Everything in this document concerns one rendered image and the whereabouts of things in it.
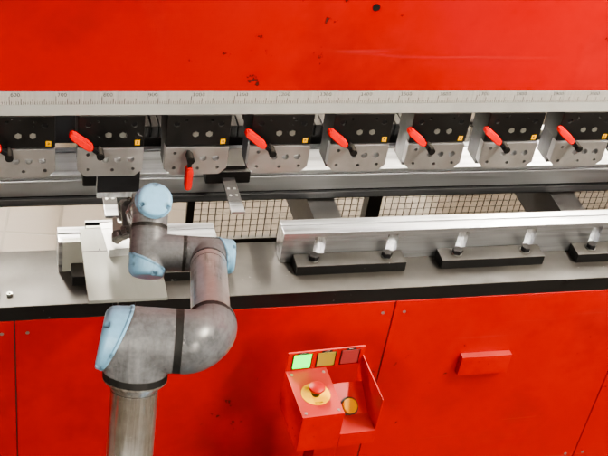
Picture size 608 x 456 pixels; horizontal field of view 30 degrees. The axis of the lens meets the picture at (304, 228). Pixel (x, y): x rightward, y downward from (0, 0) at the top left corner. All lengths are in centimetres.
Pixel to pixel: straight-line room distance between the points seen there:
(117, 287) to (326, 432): 61
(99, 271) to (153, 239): 35
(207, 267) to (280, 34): 60
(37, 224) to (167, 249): 212
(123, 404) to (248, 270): 96
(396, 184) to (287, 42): 80
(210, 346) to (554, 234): 144
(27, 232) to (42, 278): 155
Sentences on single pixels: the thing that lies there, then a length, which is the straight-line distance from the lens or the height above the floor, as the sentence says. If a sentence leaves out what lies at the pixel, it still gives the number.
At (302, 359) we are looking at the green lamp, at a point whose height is 82.
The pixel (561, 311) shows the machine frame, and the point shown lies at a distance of 324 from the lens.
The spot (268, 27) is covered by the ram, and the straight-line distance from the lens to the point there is 254.
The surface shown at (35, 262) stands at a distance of 290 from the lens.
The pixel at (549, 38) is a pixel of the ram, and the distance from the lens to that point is 279.
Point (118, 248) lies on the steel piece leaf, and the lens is 275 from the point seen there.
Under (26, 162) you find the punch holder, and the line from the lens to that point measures 266.
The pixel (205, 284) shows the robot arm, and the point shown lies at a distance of 218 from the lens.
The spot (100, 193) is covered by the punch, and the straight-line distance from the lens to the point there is 277.
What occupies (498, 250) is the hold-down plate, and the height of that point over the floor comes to 90.
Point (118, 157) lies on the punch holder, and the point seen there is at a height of 122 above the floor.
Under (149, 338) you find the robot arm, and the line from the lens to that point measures 198.
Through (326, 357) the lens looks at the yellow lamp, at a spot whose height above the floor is 82.
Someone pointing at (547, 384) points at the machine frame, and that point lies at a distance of 344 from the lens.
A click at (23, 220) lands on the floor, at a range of 446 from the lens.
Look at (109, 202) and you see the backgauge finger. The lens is 289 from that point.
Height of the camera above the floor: 274
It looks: 37 degrees down
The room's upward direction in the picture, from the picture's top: 10 degrees clockwise
